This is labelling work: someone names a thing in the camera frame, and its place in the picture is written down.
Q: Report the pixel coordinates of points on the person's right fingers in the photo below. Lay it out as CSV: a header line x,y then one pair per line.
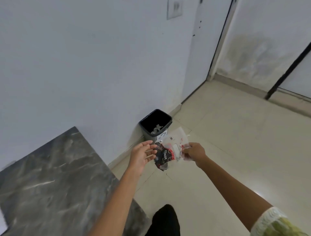
x,y
186,151

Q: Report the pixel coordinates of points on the dark grey trash bin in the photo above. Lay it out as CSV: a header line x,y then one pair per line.
x,y
147,136

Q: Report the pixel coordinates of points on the black leaning pole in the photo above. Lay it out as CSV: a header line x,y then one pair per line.
x,y
289,71

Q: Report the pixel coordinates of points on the white door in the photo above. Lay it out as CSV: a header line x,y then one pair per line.
x,y
206,48

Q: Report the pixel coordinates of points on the crumpled white paper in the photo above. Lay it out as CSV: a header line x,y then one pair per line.
x,y
156,129

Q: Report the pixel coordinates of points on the black and red packet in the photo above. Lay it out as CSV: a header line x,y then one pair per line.
x,y
162,155

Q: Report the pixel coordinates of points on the clear plastic bag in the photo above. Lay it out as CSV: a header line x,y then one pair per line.
x,y
176,139

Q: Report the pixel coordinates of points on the white wall switch plate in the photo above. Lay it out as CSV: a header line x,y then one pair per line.
x,y
174,9

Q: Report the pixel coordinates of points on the person's black trouser leg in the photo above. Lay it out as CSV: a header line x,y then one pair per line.
x,y
165,222

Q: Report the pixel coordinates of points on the white and green lace sleeve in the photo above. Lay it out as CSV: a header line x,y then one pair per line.
x,y
277,225

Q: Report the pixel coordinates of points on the person's left hand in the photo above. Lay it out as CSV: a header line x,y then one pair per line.
x,y
138,158

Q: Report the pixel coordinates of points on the person's right forearm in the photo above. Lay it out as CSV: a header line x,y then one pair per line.
x,y
230,189

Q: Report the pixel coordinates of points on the person's left fingers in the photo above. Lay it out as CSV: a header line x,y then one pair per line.
x,y
150,152

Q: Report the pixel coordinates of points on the person's left forearm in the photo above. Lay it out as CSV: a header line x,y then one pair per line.
x,y
116,201

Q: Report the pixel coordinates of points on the person's right hand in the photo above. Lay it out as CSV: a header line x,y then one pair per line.
x,y
196,152

